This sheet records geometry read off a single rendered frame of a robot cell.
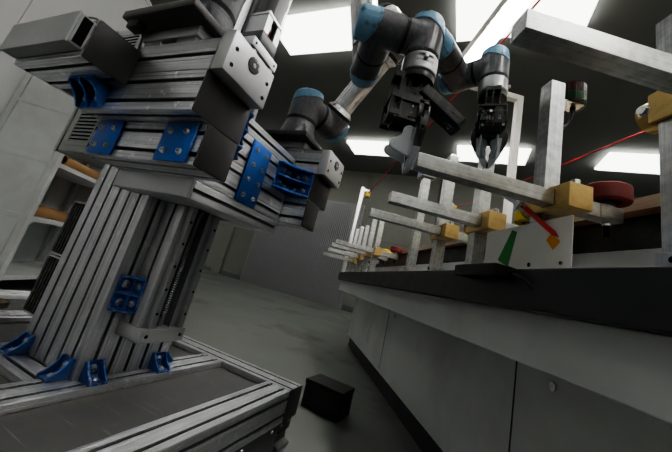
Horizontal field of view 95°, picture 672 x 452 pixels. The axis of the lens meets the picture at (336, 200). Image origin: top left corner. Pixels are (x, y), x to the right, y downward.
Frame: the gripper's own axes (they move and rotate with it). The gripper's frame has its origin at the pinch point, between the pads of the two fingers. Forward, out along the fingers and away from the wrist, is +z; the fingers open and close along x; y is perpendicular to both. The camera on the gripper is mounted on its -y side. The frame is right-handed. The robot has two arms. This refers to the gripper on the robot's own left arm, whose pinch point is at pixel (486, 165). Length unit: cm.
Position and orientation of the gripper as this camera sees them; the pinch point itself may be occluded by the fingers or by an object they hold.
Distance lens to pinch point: 90.7
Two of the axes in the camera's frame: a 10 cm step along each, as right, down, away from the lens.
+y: -3.5, -3.5, -8.7
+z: -2.1, 9.3, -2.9
